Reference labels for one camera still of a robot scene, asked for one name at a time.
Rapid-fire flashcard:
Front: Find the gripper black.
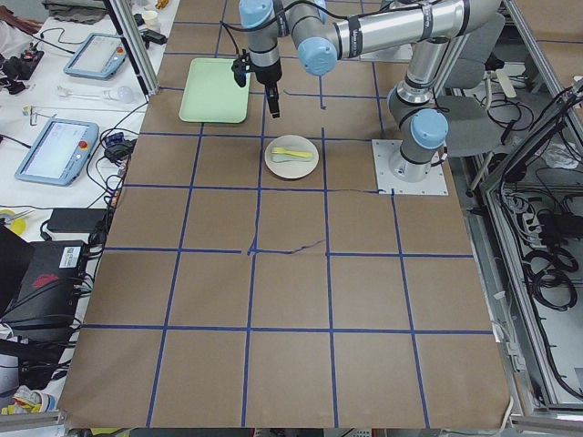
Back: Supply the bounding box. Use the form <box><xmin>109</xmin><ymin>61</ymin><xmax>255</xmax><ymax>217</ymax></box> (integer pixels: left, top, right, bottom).
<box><xmin>260</xmin><ymin>64</ymin><xmax>282</xmax><ymax>118</ymax></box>

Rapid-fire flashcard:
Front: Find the yellow plastic fork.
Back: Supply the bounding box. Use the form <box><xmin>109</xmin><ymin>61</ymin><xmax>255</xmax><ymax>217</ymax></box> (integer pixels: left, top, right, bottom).
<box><xmin>271</xmin><ymin>147</ymin><xmax>313</xmax><ymax>159</ymax></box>

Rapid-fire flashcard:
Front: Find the white round plate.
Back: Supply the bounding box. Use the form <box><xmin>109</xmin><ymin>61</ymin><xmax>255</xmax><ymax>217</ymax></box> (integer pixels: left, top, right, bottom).
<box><xmin>263</xmin><ymin>135</ymin><xmax>320</xmax><ymax>179</ymax></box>

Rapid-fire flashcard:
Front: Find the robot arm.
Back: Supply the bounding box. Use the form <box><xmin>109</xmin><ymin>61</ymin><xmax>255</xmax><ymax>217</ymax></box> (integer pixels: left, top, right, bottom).
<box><xmin>231</xmin><ymin>0</ymin><xmax>499</xmax><ymax>182</ymax></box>

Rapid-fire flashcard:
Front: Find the light green plastic spoon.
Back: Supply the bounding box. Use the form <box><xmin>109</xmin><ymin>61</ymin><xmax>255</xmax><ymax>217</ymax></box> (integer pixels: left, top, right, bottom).
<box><xmin>271</xmin><ymin>154</ymin><xmax>314</xmax><ymax>163</ymax></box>

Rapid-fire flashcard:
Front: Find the light green tray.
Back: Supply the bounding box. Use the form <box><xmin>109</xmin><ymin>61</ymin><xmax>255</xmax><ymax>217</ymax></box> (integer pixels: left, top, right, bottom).
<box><xmin>179</xmin><ymin>58</ymin><xmax>251</xmax><ymax>124</ymax></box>

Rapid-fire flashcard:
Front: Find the white light bulb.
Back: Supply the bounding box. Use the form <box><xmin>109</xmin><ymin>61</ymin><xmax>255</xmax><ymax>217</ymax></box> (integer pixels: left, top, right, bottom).
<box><xmin>103</xmin><ymin>86</ymin><xmax>135</xmax><ymax>104</ymax></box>

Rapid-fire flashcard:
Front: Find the paper cup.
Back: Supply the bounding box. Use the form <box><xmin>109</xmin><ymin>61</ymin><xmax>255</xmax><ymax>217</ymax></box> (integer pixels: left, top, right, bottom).
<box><xmin>141</xmin><ymin>10</ymin><xmax>161</xmax><ymax>32</ymax></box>

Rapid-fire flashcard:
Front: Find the upper blue teach pendant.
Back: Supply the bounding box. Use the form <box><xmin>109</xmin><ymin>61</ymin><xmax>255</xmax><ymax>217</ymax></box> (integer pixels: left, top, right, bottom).
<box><xmin>63</xmin><ymin>33</ymin><xmax>127</xmax><ymax>80</ymax></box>

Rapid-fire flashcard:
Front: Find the blue teach pendant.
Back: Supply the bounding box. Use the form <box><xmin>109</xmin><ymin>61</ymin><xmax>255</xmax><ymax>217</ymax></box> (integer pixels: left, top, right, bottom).
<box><xmin>15</xmin><ymin>117</ymin><xmax>99</xmax><ymax>187</ymax></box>
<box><xmin>63</xmin><ymin>33</ymin><xmax>127</xmax><ymax>80</ymax></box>

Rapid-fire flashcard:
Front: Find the grey office chair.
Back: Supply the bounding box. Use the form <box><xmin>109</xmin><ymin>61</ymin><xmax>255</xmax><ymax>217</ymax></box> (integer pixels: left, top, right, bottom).
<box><xmin>427</xmin><ymin>11</ymin><xmax>507</xmax><ymax>158</ymax></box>

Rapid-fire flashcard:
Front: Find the lower blue teach pendant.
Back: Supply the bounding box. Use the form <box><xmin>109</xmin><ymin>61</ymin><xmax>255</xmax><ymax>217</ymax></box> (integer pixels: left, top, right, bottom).
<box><xmin>15</xmin><ymin>117</ymin><xmax>99</xmax><ymax>187</ymax></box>

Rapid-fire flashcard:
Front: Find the black power adapter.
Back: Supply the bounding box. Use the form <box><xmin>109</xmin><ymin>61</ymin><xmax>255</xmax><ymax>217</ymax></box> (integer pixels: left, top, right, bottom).
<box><xmin>46</xmin><ymin>208</ymin><xmax>107</xmax><ymax>233</ymax></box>

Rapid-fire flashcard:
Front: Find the aluminium frame post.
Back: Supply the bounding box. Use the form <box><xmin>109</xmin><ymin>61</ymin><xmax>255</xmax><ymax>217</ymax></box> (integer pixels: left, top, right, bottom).
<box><xmin>103</xmin><ymin>0</ymin><xmax>159</xmax><ymax>97</ymax></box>

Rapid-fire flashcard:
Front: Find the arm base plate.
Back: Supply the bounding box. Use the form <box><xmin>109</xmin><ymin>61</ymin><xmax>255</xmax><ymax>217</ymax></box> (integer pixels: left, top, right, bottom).
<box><xmin>372</xmin><ymin>139</ymin><xmax>448</xmax><ymax>196</ymax></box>
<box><xmin>360</xmin><ymin>44</ymin><xmax>413</xmax><ymax>64</ymax></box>

